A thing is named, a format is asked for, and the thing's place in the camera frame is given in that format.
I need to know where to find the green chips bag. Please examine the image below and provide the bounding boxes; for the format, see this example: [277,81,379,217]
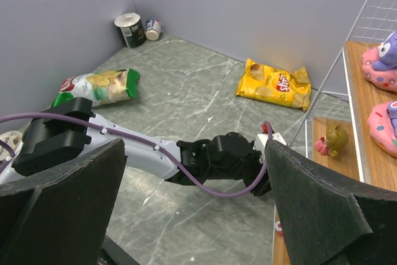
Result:
[51,69,140,107]

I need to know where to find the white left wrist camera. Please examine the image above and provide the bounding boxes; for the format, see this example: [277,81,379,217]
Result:
[253,121,288,155]

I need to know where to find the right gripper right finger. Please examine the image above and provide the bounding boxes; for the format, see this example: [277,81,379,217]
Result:
[265,140,396,264]

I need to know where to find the yellow Lays chips bag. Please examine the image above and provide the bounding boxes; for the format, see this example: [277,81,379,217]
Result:
[236,58,311,110]

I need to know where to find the small blue white cup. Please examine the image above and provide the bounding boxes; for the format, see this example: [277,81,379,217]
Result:
[145,18,163,41]

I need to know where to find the Chobani yogurt cup front left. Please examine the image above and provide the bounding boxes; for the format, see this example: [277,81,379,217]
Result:
[1,130,23,163]

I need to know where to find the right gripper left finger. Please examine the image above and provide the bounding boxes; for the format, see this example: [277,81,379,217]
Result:
[1,139,125,264]

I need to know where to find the purple bunny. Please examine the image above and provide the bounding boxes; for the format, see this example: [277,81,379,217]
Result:
[367,101,396,157]
[360,31,397,93]

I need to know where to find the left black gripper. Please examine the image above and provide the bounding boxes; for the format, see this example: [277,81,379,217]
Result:
[241,153,274,197]

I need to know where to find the white wire wooden shelf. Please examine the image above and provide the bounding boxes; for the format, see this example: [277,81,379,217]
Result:
[271,0,397,265]

